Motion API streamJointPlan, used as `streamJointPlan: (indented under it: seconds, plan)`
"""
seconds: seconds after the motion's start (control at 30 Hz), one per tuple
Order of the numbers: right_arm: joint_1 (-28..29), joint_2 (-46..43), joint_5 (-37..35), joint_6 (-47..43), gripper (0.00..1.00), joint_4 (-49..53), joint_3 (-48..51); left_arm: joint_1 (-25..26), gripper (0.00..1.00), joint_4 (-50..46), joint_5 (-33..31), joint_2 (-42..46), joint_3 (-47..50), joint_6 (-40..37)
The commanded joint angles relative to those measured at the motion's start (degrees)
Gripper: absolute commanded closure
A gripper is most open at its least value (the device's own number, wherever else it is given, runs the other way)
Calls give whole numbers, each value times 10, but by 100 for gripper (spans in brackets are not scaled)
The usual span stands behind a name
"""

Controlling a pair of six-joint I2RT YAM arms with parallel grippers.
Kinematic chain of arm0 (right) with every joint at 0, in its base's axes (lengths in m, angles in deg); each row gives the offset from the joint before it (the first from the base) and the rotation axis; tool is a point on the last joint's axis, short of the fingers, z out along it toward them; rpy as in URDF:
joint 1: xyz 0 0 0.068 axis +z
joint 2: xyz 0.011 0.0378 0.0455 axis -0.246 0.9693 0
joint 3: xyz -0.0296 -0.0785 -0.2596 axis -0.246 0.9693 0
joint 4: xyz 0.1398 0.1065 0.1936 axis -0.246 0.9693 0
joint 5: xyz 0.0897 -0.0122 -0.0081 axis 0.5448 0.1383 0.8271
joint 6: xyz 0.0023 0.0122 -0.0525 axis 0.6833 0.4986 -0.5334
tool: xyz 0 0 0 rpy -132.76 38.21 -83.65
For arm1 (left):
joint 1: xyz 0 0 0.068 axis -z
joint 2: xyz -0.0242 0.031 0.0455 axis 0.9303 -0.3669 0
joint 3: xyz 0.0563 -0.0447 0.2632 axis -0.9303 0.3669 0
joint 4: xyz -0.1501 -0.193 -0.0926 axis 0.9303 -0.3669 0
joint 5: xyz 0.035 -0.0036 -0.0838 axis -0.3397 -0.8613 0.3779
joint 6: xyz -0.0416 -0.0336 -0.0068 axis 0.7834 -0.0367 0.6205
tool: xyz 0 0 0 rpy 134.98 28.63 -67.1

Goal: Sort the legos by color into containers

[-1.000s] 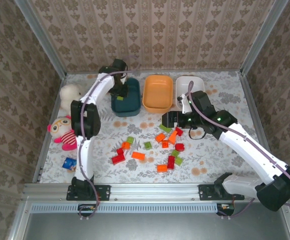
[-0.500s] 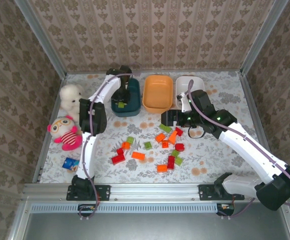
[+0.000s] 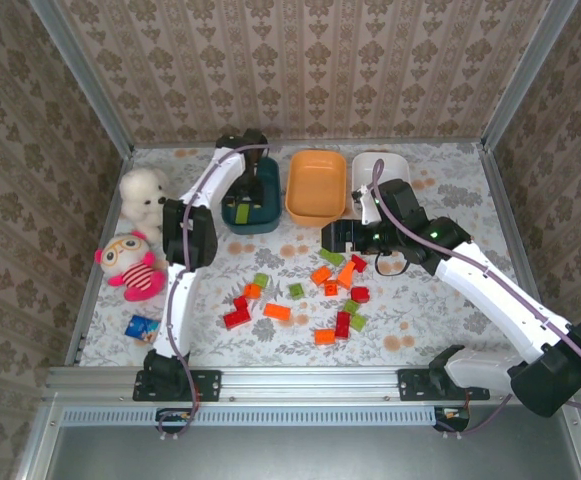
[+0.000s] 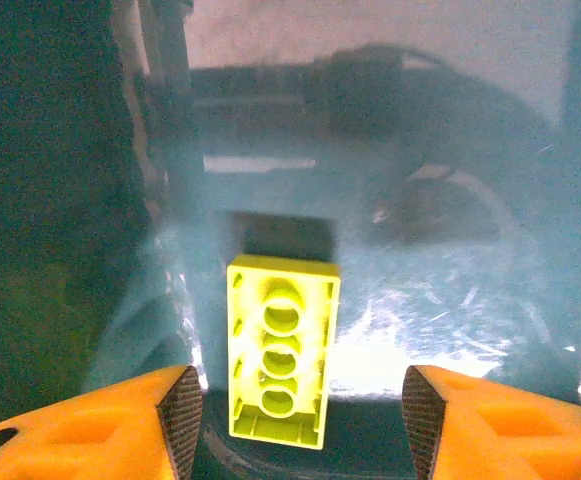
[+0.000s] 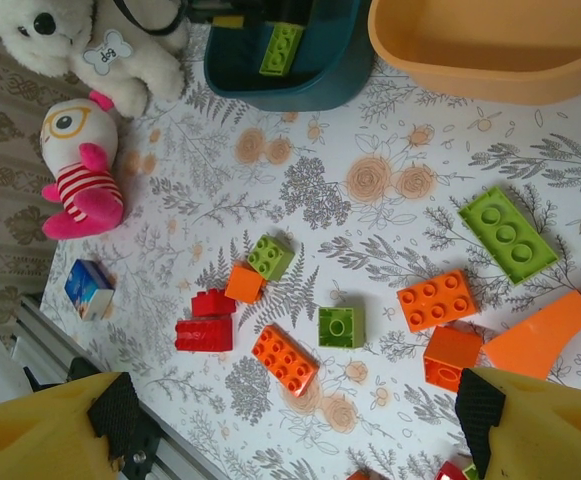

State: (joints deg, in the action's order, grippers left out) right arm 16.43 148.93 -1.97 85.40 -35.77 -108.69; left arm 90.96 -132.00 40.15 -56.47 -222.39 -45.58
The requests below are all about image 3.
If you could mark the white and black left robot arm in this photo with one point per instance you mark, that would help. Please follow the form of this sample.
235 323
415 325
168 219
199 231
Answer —
180 310

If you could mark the white teddy bear plush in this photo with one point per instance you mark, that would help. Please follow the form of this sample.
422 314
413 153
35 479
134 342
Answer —
140 192

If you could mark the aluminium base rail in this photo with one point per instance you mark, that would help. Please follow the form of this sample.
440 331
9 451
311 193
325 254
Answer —
310 382

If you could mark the pink striped plush doll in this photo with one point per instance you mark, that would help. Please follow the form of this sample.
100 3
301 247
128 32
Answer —
130 275

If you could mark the green lego brick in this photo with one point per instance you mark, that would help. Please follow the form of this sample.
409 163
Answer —
260 280
296 290
358 322
242 215
351 306
333 257

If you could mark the red lego brick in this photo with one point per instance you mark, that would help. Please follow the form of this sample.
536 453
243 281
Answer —
240 302
359 262
360 294
233 318
342 324

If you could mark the aluminium rear table rail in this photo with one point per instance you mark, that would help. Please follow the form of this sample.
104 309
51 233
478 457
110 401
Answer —
420 144

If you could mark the orange plastic container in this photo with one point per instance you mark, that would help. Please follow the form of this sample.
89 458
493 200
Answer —
315 185

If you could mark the small orange lego brick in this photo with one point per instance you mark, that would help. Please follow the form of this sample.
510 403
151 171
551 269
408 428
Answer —
330 288

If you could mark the orange sloped lego brick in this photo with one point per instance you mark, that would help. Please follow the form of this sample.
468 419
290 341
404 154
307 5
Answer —
346 273

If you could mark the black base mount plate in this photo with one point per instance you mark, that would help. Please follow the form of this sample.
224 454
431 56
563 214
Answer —
210 385
410 385

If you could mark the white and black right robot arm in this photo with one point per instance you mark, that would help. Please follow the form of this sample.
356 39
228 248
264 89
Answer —
495 287

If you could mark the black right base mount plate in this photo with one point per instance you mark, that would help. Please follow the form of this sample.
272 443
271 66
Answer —
410 385

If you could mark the small blue carton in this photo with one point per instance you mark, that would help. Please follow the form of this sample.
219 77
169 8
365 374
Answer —
140 327

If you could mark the aluminium upright frame post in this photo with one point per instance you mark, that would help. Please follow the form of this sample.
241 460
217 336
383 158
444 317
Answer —
84 75
527 75

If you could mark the teal plastic container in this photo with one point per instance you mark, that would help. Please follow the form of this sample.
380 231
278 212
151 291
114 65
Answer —
271 190

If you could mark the white plastic container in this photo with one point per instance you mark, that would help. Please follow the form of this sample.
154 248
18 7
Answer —
395 167

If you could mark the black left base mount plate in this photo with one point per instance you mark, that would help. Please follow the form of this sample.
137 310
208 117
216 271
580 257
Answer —
210 385

